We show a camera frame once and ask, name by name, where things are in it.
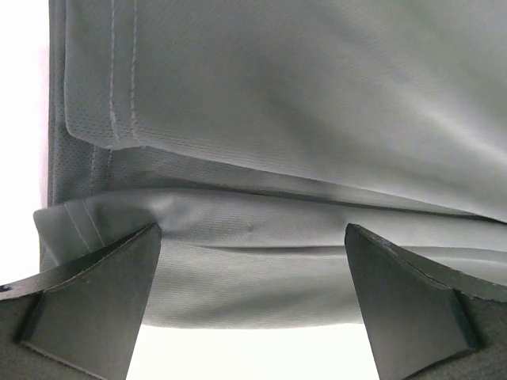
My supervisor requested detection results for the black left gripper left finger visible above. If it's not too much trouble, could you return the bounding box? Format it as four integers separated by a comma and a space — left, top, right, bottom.
1, 224, 162, 379

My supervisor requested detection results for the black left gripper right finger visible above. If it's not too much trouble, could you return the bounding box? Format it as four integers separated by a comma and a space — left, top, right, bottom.
345, 224, 506, 379

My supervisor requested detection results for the dark grey t-shirt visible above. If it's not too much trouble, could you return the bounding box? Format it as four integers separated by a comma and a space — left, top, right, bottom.
34, 1, 506, 329

